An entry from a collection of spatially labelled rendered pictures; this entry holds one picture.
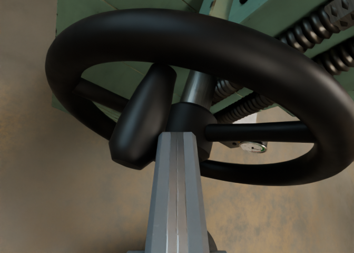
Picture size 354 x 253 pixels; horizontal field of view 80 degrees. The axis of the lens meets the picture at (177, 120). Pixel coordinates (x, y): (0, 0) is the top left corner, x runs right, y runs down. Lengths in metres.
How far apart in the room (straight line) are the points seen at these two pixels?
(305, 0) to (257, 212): 1.44
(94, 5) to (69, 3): 0.05
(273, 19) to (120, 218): 0.98
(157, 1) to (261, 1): 0.18
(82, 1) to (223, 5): 0.24
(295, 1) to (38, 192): 0.97
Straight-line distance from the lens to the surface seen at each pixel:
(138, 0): 0.36
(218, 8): 0.24
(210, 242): 1.08
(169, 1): 0.34
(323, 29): 0.20
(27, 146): 1.01
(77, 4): 0.43
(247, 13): 0.21
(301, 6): 0.20
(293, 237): 1.87
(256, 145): 0.52
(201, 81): 0.24
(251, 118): 0.61
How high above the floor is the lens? 1.00
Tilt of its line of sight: 57 degrees down
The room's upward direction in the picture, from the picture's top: 67 degrees clockwise
